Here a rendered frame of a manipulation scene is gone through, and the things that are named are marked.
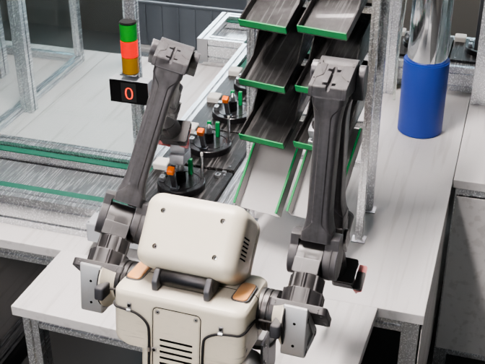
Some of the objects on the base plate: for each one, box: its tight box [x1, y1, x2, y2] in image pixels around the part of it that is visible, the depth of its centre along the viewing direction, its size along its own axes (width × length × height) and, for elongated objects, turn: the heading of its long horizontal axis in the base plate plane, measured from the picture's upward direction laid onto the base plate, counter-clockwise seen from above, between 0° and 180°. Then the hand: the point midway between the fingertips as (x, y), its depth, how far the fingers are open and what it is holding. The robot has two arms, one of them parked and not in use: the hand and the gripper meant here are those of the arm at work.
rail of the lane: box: [0, 186, 102, 238], centre depth 262 cm, size 6×89×11 cm, turn 73°
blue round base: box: [397, 54, 450, 139], centre depth 315 cm, size 16×16×27 cm
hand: (179, 144), depth 258 cm, fingers closed on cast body, 4 cm apart
